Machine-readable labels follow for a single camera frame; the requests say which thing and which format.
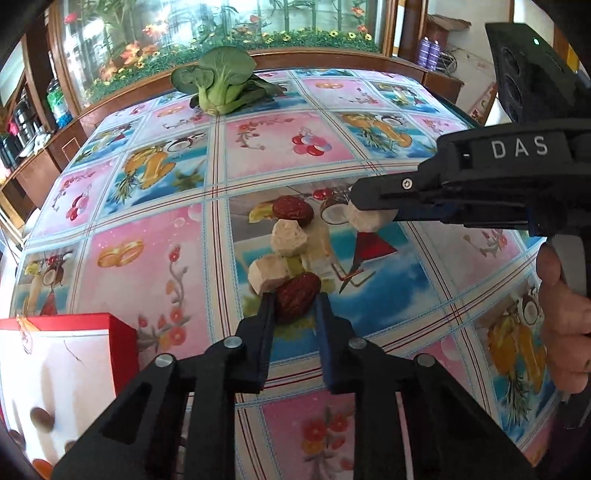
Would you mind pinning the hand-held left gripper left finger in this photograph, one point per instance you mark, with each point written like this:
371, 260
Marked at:
268, 323

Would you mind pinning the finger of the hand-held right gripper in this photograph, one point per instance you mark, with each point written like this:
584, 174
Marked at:
392, 189
429, 213

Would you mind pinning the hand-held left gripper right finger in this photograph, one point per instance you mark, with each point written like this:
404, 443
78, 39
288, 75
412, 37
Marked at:
324, 332

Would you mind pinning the beige dried fruit chunk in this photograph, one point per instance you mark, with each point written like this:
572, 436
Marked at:
369, 218
268, 274
288, 237

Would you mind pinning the dried red date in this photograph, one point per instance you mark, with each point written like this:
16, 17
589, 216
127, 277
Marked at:
298, 297
292, 210

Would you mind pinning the red cardboard box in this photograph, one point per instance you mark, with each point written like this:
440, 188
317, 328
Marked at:
124, 341

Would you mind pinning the brown longan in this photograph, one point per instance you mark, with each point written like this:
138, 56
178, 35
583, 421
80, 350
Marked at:
69, 445
42, 417
17, 438

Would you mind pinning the orange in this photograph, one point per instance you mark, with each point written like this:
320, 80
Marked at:
42, 468

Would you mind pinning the person's right hand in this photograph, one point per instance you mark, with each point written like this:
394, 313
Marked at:
561, 323

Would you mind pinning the leaning printed poster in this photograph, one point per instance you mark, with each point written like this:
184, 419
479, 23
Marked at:
485, 104

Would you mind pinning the fruit printed tablecloth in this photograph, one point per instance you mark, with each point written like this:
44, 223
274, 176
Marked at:
184, 258

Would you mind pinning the purple bottle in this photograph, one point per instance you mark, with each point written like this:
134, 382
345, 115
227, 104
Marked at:
422, 50
434, 53

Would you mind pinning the green bok choy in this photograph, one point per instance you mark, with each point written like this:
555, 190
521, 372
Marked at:
221, 87

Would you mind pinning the glass panel with artificial flowers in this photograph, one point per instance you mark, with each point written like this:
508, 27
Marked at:
184, 18

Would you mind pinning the green water bottle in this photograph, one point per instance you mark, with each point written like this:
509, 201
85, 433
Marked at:
57, 104

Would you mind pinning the dark thermos flask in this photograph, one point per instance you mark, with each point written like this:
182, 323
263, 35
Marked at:
7, 152
23, 120

